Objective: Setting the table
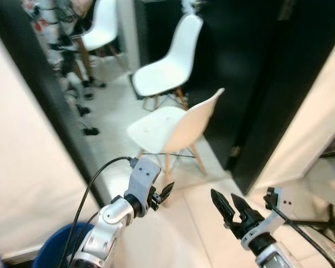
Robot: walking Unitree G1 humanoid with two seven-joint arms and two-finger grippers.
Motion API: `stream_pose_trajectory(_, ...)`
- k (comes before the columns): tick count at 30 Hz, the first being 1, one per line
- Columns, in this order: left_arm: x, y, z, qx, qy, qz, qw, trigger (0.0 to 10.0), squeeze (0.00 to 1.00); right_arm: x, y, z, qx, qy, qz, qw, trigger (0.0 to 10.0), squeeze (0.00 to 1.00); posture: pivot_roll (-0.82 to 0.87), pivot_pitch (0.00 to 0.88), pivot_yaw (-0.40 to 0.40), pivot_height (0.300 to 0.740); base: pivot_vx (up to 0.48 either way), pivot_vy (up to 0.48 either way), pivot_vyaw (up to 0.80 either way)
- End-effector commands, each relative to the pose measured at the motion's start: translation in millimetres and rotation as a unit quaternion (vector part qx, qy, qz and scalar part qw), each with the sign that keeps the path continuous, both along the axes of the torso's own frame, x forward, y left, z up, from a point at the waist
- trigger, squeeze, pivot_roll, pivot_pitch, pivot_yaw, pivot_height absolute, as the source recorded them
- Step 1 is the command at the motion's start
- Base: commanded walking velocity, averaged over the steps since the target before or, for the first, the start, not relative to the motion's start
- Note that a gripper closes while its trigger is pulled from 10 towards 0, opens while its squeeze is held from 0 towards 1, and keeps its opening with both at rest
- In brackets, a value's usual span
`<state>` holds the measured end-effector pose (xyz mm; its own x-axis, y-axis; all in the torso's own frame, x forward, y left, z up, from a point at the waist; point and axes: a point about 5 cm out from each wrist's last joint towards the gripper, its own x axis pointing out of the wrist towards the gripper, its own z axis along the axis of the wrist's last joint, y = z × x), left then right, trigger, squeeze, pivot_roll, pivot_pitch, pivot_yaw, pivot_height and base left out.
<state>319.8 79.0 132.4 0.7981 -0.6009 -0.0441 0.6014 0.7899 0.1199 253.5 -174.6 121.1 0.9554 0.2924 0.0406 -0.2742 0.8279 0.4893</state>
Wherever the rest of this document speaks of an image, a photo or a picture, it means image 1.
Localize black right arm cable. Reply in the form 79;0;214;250
264;200;335;268

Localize cream shell chair wooden legs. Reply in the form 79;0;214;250
127;88;226;185

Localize person in floral clothes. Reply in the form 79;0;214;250
21;0;108;137

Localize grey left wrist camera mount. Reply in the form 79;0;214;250
126;156;162;205

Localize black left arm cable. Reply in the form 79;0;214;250
60;156;139;268

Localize blue plastic bin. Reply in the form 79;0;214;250
32;222;97;268

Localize white shell chair wooden legs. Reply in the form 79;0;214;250
73;0;127;72
130;14;204;111

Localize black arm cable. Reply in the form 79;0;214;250
60;156;139;268
264;200;335;268

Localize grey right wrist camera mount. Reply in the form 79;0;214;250
240;187;285;250

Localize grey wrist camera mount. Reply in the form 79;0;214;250
240;187;285;250
126;156;162;205

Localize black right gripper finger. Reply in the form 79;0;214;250
210;189;236;224
230;193;259;222

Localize black tripod stand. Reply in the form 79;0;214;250
293;134;335;259

